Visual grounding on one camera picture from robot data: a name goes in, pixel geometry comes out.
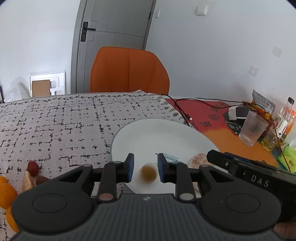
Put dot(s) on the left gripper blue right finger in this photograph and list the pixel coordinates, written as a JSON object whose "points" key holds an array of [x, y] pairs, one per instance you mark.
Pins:
{"points": [[179, 174]]}

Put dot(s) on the green brown kiwi fruit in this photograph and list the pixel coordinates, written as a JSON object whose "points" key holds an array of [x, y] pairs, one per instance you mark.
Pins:
{"points": [[148, 174]]}

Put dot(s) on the small pomelo segment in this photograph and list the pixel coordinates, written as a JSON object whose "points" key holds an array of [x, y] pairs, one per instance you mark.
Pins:
{"points": [[28, 182]]}

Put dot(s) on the white foam packaging frame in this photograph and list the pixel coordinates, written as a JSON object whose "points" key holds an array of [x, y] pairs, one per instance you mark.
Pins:
{"points": [[57, 82]]}

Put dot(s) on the white ceramic plate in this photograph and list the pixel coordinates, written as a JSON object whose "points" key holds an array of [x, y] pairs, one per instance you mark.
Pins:
{"points": [[146, 139]]}

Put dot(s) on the green packet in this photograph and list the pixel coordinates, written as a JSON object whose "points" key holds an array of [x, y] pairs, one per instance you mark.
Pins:
{"points": [[288, 159]]}

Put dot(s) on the small oil bottle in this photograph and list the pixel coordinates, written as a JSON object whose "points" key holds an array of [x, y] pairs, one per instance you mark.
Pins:
{"points": [[270, 140]]}

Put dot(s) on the dark red lychee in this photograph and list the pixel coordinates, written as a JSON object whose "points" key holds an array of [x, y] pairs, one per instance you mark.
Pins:
{"points": [[41, 180]]}

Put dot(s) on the orange chair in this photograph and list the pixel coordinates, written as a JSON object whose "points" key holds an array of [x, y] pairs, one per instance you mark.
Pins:
{"points": [[118, 69]]}

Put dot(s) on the large pomelo segment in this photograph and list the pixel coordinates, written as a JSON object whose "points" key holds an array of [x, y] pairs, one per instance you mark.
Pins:
{"points": [[197, 160]]}

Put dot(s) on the black white patterned tablecloth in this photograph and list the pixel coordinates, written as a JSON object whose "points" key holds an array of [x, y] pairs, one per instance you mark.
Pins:
{"points": [[62, 132]]}

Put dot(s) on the person's right hand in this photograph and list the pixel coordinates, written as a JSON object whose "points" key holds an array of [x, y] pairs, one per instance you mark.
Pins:
{"points": [[286, 230]]}

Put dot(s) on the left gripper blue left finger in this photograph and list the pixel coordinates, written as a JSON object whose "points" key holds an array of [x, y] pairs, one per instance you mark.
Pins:
{"points": [[110, 175]]}

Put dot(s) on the orange red cartoon mat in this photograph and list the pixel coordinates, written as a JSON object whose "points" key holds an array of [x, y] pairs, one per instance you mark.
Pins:
{"points": [[209, 120]]}

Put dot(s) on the brown cardboard piece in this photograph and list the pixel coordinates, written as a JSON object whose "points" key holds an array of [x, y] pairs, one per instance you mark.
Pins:
{"points": [[41, 88]]}

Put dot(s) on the silver snack bag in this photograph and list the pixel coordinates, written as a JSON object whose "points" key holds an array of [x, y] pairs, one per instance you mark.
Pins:
{"points": [[262, 102]]}

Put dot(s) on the ribbed clear glass cup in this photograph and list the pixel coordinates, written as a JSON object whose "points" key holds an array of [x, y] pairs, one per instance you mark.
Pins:
{"points": [[253, 128]]}

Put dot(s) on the clear plastic bottle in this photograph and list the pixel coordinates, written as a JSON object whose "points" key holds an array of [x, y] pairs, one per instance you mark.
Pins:
{"points": [[284, 119]]}

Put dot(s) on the black door handle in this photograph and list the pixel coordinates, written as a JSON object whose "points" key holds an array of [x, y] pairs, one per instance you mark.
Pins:
{"points": [[85, 29]]}

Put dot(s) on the large orange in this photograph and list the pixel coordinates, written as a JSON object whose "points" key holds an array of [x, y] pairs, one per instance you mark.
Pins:
{"points": [[7, 195]]}

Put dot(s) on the small kumquat orange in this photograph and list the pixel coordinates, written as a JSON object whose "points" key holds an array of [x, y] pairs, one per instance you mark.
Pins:
{"points": [[3, 180]]}

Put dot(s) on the white power adapter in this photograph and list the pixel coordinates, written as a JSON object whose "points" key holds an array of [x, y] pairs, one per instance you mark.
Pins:
{"points": [[238, 112]]}

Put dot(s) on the grey door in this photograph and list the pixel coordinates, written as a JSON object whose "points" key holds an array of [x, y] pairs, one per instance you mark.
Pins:
{"points": [[118, 24]]}

